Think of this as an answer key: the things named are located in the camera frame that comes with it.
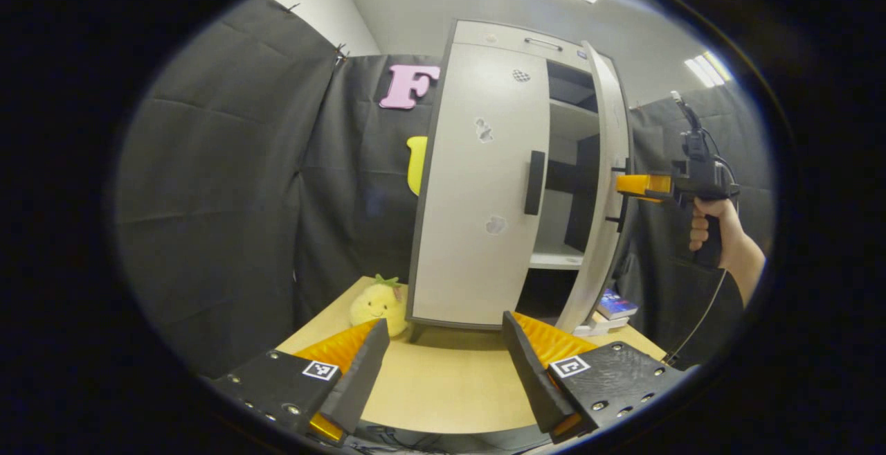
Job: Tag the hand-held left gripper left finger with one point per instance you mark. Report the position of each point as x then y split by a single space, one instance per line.
360 372

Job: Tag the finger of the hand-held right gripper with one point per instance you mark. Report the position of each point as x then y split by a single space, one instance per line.
644 186

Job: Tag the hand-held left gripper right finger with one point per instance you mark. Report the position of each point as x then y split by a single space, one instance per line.
529 372

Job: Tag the grey shoe cabinet body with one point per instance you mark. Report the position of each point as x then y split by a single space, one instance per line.
571 122

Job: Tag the yellow pineapple plush toy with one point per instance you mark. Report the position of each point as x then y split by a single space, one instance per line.
377 302

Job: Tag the white book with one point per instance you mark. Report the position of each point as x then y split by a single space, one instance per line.
599 327

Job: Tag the small ceiling light panel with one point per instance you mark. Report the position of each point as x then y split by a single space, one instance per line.
707 69

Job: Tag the blue book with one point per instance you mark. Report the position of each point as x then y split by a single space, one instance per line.
616 304

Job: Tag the black backdrop cloth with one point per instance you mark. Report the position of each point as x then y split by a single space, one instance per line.
228 185

